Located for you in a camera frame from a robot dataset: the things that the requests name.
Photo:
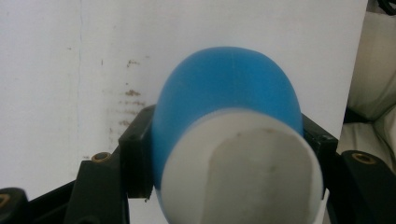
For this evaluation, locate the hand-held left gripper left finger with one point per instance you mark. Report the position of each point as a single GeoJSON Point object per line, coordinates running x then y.
{"type": "Point", "coordinates": [135, 155]}

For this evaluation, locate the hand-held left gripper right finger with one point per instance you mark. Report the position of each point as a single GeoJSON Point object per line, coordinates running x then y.
{"type": "Point", "coordinates": [322, 146]}

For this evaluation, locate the blue bottle with white base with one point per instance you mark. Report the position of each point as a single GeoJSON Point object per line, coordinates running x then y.
{"type": "Point", "coordinates": [230, 124]}

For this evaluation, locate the beige sofa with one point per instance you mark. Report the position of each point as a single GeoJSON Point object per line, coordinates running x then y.
{"type": "Point", "coordinates": [373, 77]}

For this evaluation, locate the dark object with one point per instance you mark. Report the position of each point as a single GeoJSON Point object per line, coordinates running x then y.
{"type": "Point", "coordinates": [387, 5]}

